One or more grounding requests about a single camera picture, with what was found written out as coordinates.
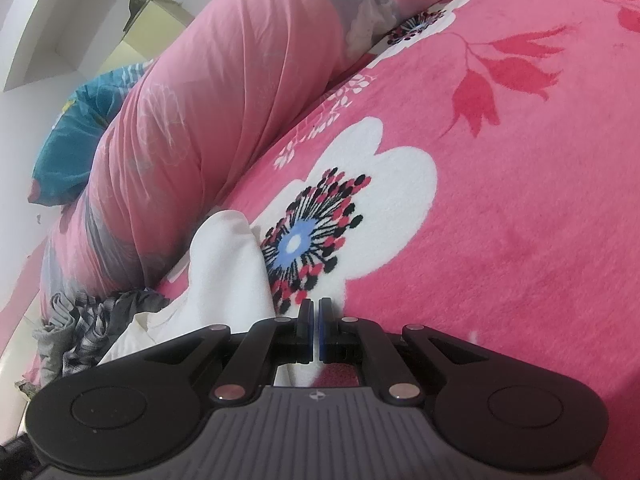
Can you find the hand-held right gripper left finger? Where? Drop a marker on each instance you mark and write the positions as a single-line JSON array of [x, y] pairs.
[[308, 332]]

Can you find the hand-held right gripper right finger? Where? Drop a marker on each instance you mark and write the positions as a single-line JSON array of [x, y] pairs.
[[323, 334]]

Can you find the white sweatshirt with bear outline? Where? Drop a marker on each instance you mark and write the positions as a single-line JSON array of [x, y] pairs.
[[225, 270]]

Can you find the dark grey garment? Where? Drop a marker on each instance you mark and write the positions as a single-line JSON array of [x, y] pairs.
[[140, 305]]

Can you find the pink floral blanket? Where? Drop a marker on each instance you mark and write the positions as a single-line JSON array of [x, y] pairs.
[[500, 210]]

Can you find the black and white plaid shirt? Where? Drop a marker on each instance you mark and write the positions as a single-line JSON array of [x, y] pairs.
[[85, 325]]

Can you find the pink and grey quilt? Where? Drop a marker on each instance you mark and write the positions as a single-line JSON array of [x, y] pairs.
[[225, 85]]

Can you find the teal patterned pillow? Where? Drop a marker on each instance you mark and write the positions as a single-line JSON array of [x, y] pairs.
[[75, 130]]

